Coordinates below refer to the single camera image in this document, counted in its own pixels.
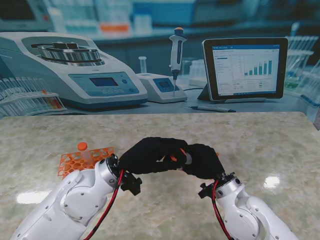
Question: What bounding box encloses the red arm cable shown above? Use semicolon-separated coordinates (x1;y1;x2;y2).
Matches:
211;179;235;240
83;169;125;240

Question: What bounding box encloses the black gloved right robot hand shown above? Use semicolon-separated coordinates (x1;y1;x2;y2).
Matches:
181;143;225;180

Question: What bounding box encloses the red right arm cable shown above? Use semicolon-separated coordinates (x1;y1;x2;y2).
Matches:
211;179;235;240

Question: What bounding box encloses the red left arm cable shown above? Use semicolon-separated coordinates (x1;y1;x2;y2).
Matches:
83;169;125;240

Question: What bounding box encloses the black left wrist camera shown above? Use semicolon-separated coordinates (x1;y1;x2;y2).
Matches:
121;174;143;196

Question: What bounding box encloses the empty orange test tube rack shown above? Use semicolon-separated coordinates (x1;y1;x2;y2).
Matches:
57;146;116;177

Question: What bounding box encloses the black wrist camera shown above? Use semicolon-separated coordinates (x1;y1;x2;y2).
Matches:
121;174;143;196
198;182;215;200

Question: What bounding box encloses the printed laboratory backdrop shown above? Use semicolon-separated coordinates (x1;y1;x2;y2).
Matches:
0;0;320;124

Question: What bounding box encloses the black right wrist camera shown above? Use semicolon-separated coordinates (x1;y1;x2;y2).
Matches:
198;182;215;200

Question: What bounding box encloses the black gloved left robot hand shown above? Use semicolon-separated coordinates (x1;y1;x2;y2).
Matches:
119;136;190;175

